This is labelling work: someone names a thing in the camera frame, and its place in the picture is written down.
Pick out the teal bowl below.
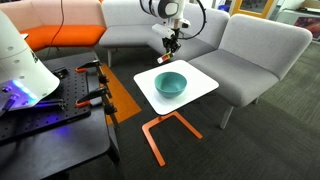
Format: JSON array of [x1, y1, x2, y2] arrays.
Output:
[[154, 71, 188, 99]]

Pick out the orange door frame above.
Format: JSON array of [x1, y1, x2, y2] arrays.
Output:
[[230, 0, 280, 20]]

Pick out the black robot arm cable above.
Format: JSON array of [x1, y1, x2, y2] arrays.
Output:
[[179, 0, 208, 41]]

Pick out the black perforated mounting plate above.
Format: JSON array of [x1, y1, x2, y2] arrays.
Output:
[[0, 65, 93, 145]]

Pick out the grey armchair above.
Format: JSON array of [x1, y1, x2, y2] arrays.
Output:
[[187, 13, 314, 130]]

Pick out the red poster panel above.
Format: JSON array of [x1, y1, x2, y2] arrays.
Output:
[[293, 16, 320, 40]]

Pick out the black clamp with orange handle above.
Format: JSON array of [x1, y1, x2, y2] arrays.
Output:
[[75, 59, 110, 85], [75, 86, 120, 130]]

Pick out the white side table orange legs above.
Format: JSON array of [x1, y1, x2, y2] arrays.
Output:
[[133, 59, 220, 116]]

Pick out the white counter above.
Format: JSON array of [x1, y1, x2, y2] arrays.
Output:
[[275, 7, 320, 44]]

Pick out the orange metal table base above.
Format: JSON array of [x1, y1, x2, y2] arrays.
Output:
[[141, 111, 204, 168]]

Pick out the small black bracket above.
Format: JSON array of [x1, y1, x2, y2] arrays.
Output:
[[51, 67, 70, 80]]

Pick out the black work table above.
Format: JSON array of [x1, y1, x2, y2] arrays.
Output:
[[0, 51, 122, 180]]

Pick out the small bottle with colourful label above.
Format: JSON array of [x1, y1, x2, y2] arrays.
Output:
[[156, 52, 175, 65]]

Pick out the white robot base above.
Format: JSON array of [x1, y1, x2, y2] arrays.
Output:
[[0, 9, 61, 113]]

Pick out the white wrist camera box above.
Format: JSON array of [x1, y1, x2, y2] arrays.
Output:
[[151, 23, 177, 39]]

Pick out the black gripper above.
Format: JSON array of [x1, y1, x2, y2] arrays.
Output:
[[161, 31, 182, 58]]

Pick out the orange sofa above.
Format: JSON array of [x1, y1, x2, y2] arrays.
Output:
[[0, 0, 108, 53]]

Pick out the thin black hanging cable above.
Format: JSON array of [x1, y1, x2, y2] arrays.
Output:
[[42, 0, 66, 62]]

